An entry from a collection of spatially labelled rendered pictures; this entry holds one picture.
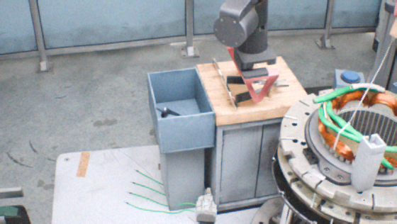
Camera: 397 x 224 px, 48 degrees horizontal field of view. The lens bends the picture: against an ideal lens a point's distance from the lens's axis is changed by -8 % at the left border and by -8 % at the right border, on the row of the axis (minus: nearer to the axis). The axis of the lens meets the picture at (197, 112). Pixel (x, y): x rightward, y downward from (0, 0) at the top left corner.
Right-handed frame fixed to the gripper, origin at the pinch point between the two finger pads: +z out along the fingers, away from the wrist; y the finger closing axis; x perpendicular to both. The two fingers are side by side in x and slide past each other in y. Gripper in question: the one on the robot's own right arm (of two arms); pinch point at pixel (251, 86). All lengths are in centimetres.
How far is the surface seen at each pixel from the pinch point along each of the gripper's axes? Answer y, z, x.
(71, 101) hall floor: -160, 112, -58
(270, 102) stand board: 2.9, 2.6, 3.2
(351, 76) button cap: -5.5, 6.3, 26.6
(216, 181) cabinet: 5.3, 19.5, -8.7
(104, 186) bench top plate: -8.8, 29.5, -33.4
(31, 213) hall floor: -73, 108, -79
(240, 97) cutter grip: 3.5, -0.4, -3.2
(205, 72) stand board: -10.3, 2.5, -6.7
